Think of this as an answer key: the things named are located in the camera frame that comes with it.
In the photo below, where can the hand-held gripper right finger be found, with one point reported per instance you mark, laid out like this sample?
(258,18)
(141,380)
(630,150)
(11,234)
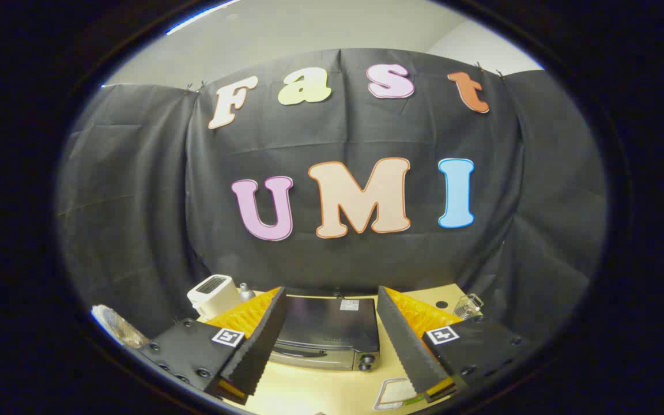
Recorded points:
(407,346)

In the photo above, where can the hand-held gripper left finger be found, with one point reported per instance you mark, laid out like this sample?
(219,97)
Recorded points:
(260,346)

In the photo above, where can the black toaster oven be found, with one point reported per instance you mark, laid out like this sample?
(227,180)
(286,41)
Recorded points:
(326,323)

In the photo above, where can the white toaster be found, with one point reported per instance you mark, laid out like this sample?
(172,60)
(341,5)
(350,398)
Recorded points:
(214,294)

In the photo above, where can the small silver shaker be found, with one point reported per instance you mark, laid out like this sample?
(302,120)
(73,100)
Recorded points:
(246,293)

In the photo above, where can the white rectangular dish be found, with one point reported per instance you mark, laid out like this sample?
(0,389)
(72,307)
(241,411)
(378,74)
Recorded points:
(379,402)

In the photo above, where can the black backdrop cloth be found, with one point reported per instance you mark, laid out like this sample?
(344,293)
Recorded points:
(338,132)

